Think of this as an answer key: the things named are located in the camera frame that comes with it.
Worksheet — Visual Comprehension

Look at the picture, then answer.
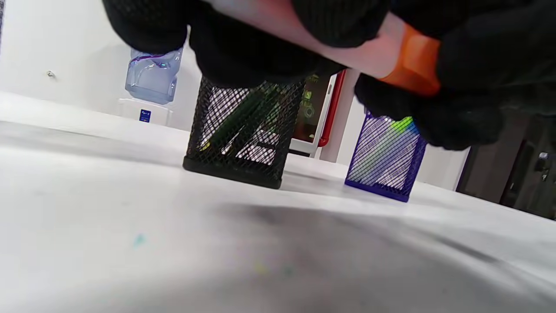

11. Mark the blue mesh pen holder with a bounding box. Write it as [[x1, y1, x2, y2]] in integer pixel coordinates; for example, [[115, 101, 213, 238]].
[[344, 111, 429, 203]]

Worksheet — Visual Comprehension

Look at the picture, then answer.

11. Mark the salmon pink highlighter pen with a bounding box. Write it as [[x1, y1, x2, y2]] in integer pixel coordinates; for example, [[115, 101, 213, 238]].
[[208, 0, 405, 80]]

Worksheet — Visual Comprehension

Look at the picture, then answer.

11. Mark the red pipe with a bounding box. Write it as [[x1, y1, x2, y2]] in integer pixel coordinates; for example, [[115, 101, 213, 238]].
[[318, 70, 347, 148]]

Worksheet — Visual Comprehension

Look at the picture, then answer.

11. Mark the black mesh pen holder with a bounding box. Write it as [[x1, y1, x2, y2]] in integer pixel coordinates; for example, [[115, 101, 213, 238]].
[[182, 76, 305, 190]]

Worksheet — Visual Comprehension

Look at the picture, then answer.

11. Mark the pale yellow highlighter pen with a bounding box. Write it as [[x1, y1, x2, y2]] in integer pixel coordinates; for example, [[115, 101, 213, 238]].
[[356, 128, 402, 183]]

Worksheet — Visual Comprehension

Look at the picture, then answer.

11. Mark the dark grey door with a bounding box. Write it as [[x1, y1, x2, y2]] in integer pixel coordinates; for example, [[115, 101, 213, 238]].
[[456, 113, 556, 220]]

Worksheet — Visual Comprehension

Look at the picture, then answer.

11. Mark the white water dispenser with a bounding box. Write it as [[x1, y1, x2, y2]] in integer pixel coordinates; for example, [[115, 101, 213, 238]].
[[117, 98, 174, 127]]

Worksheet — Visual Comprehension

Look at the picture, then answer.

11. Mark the person's left hand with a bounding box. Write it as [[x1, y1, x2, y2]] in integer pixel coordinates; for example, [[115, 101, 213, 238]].
[[102, 0, 391, 88]]

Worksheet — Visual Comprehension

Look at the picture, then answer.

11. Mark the green fountain pen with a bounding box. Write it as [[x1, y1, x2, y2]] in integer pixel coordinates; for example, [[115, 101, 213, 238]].
[[258, 102, 285, 135], [202, 89, 272, 153]]

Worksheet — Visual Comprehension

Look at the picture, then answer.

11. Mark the orange highlighter pen cap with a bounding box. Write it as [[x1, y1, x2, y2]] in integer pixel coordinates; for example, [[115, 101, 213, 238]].
[[378, 24, 442, 97]]

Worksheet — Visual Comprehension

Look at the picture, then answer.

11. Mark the person's right hand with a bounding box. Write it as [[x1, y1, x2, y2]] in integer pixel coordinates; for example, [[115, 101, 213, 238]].
[[354, 0, 556, 151]]

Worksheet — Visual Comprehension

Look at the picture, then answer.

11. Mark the glass-door fire cabinet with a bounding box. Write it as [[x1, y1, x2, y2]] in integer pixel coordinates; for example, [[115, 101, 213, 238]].
[[289, 72, 340, 157]]

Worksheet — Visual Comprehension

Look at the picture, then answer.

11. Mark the yellow highlighter pen cap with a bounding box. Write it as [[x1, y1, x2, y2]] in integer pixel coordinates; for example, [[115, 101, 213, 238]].
[[388, 116, 417, 134]]

